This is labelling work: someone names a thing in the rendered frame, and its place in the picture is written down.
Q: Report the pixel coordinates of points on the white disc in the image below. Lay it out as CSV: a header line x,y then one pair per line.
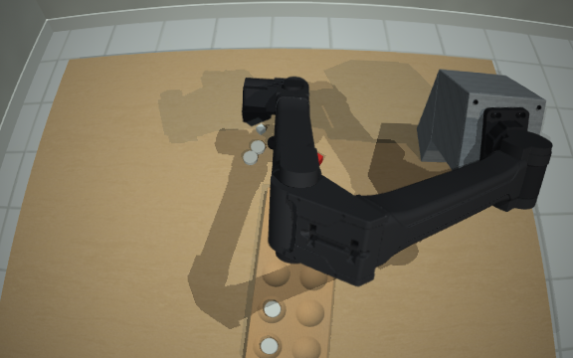
x,y
250,157
272,309
258,147
269,346

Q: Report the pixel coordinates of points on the tan tray with round pockets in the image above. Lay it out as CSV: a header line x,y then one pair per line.
x,y
304,295

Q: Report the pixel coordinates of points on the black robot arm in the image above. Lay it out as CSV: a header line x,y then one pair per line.
x,y
314,222

